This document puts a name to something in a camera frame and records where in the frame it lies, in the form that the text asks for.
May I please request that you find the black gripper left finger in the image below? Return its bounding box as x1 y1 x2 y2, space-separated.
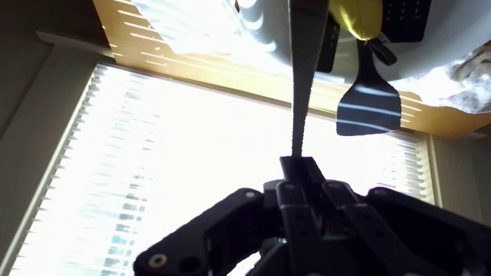
131 155 328 276

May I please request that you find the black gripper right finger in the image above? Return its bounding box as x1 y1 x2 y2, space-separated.
299 155 491 276

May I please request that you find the silver spoon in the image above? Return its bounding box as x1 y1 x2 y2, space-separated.
286 0 331 160

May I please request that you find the black remote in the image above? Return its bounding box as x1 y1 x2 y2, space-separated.
380 0 432 43

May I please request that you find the black spatula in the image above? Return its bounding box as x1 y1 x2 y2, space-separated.
335 37 403 137

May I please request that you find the white textured towel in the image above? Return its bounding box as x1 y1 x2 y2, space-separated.
392 40 491 115

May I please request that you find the black flat rectangular item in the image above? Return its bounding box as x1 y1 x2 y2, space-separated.
314 12 342 74

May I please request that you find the white paper sheet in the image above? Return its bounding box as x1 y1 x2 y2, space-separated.
128 0 280 60

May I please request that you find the yellow soft item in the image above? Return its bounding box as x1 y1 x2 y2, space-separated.
328 0 385 43

